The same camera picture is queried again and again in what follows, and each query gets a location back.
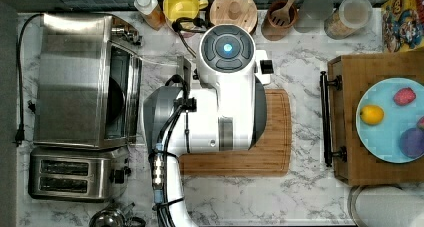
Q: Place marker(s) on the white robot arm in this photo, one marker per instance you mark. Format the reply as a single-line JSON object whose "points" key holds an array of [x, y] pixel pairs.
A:
{"points": [[228, 112]]}

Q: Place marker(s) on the wooden slotted spatula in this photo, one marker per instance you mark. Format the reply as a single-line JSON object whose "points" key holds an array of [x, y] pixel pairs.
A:
{"points": [[281, 17]]}

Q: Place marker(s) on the red strawberry toy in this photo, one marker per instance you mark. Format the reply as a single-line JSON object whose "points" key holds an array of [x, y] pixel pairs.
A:
{"points": [[404, 96]]}

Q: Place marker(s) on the bamboo cutting board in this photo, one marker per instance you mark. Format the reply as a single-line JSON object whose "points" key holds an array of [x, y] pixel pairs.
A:
{"points": [[270, 156]]}

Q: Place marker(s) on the stainless steel toaster oven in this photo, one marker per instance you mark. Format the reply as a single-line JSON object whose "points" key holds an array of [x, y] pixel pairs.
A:
{"points": [[89, 82]]}

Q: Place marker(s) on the purple fruit toy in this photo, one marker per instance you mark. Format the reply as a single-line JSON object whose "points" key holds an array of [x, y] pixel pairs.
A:
{"points": [[412, 143]]}

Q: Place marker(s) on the yellow mug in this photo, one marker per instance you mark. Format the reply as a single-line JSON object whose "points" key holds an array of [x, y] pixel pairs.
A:
{"points": [[175, 9]]}

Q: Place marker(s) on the brown utensil holder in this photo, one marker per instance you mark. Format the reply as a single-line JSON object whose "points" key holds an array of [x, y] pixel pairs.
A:
{"points": [[274, 30]]}

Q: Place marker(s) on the grey glass jar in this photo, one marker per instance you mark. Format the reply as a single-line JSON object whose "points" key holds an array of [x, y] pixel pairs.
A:
{"points": [[312, 13]]}

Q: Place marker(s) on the yellow lemon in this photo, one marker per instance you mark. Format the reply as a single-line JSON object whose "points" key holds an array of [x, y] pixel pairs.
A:
{"points": [[372, 114]]}

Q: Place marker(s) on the white capped sauce bottle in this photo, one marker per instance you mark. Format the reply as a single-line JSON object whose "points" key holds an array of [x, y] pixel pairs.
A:
{"points": [[151, 13]]}

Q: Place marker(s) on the wooden drawer box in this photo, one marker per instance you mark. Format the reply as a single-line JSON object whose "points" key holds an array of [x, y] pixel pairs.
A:
{"points": [[342, 85]]}

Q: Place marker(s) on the silver two-slot toaster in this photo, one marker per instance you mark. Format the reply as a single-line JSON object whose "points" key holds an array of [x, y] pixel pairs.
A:
{"points": [[78, 175]]}

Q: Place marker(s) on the dark canister with wooden lid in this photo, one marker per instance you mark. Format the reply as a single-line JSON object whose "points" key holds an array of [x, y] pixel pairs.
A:
{"points": [[242, 13]]}

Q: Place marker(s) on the stainless steel pot lid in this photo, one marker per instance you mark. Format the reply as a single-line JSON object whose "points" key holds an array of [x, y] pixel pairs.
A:
{"points": [[117, 215]]}

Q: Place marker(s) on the colourful cereal box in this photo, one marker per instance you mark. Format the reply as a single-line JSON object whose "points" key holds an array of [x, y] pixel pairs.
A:
{"points": [[402, 25]]}

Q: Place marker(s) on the clear jar with cereal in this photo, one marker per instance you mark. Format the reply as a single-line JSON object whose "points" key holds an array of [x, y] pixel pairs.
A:
{"points": [[351, 16]]}

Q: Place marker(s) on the paper towel roll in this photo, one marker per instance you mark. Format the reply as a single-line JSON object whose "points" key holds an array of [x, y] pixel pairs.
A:
{"points": [[385, 206]]}

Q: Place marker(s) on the light blue plate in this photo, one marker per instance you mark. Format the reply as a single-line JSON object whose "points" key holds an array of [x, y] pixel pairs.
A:
{"points": [[385, 139]]}

